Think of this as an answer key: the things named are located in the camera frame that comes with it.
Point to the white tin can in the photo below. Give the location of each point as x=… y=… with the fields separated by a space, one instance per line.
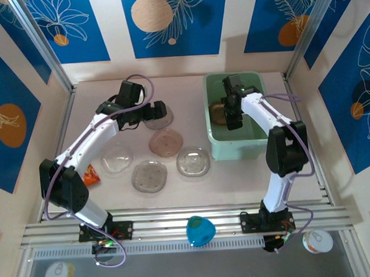
x=57 y=275
x=317 y=243

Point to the orange red snack packet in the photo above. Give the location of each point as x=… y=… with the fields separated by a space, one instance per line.
x=91 y=176

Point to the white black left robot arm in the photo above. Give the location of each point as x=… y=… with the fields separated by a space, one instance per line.
x=85 y=142

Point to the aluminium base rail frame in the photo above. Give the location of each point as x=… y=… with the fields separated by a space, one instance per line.
x=163 y=224

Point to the clear glassy plate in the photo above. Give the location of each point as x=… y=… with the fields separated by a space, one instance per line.
x=116 y=159

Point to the black right controller board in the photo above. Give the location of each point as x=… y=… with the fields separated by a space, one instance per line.
x=273 y=244

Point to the clear dotted plate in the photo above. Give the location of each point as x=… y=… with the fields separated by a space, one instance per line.
x=193 y=161

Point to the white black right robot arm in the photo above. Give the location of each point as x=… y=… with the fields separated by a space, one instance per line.
x=263 y=111

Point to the smoky grey translucent plate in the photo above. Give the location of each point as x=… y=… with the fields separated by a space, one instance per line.
x=160 y=123
x=149 y=176

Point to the black controller board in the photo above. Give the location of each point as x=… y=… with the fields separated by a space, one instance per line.
x=273 y=244
x=102 y=248

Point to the aluminium frame post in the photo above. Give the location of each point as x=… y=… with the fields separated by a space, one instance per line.
x=309 y=31
x=45 y=49

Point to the blue plastic plate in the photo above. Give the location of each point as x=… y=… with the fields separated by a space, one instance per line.
x=200 y=232

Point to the black left controller board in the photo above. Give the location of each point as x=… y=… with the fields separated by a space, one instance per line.
x=102 y=248

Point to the mint green plastic bin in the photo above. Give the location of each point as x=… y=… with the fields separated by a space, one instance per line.
x=237 y=149

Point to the aluminium side rail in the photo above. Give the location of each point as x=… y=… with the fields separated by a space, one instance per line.
x=323 y=188
x=64 y=124

